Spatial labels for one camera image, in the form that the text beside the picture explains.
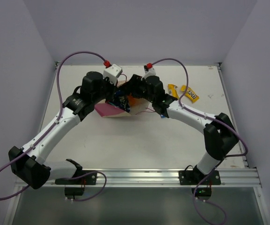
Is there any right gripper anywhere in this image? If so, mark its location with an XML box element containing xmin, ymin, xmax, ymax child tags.
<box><xmin>119</xmin><ymin>74</ymin><xmax>155</xmax><ymax>104</ymax></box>

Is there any dark blue chips bag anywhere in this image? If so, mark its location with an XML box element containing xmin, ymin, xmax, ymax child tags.
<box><xmin>111</xmin><ymin>90</ymin><xmax>131</xmax><ymax>113</ymax></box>

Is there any pink beige paper bag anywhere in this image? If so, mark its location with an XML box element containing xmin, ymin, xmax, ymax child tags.
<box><xmin>95</xmin><ymin>74</ymin><xmax>154</xmax><ymax>118</ymax></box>

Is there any yellow M&M snack packet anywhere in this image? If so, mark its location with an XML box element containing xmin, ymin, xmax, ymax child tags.
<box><xmin>168</xmin><ymin>84</ymin><xmax>179</xmax><ymax>99</ymax></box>

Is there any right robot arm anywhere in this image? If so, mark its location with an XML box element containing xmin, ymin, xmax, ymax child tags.
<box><xmin>120</xmin><ymin>75</ymin><xmax>239</xmax><ymax>184</ymax></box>

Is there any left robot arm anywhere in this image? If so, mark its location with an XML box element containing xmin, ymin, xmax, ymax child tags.
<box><xmin>8</xmin><ymin>67</ymin><xmax>122</xmax><ymax>189</ymax></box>

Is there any orange yellow snack packet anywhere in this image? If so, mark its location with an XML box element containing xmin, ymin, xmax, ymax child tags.
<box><xmin>127</xmin><ymin>95</ymin><xmax>141</xmax><ymax>108</ymax></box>

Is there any left black controller box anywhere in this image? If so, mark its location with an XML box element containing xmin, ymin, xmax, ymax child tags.
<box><xmin>64</xmin><ymin>187</ymin><xmax>85</xmax><ymax>199</ymax></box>

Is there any black controller box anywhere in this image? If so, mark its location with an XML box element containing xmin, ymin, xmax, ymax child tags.
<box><xmin>191</xmin><ymin>187</ymin><xmax>212</xmax><ymax>198</ymax></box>
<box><xmin>64</xmin><ymin>187</ymin><xmax>85</xmax><ymax>199</ymax></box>

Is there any right black controller box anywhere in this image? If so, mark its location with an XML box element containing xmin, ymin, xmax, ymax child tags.
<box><xmin>191</xmin><ymin>187</ymin><xmax>212</xmax><ymax>198</ymax></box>

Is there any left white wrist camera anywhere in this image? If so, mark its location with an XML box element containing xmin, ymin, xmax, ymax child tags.
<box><xmin>103</xmin><ymin>64</ymin><xmax>123</xmax><ymax>84</ymax></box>

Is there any left black base bracket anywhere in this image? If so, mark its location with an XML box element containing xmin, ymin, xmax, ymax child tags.
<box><xmin>55</xmin><ymin>170</ymin><xmax>97</xmax><ymax>186</ymax></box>

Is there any black base bracket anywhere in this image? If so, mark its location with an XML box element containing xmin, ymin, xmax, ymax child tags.
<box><xmin>178</xmin><ymin>165</ymin><xmax>221</xmax><ymax>185</ymax></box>
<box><xmin>55</xmin><ymin>170</ymin><xmax>97</xmax><ymax>186</ymax></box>

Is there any right black base bracket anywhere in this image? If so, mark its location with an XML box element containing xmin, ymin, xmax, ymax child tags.
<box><xmin>178</xmin><ymin>165</ymin><xmax>221</xmax><ymax>185</ymax></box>

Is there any aluminium mounting rail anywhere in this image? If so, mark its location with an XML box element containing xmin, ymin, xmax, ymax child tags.
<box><xmin>15</xmin><ymin>167</ymin><xmax>262</xmax><ymax>188</ymax></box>

